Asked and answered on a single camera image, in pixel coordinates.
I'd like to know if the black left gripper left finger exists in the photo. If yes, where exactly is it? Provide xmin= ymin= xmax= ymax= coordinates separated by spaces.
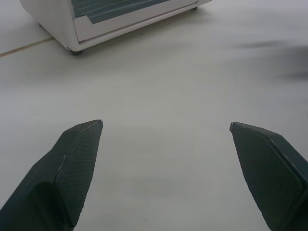
xmin=0 ymin=119 xmax=104 ymax=231

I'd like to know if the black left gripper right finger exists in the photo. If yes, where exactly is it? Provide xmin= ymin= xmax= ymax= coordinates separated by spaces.
xmin=229 ymin=122 xmax=308 ymax=231

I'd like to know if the white toaster oven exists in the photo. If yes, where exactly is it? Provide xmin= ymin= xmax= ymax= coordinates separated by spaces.
xmin=18 ymin=0 xmax=212 ymax=56

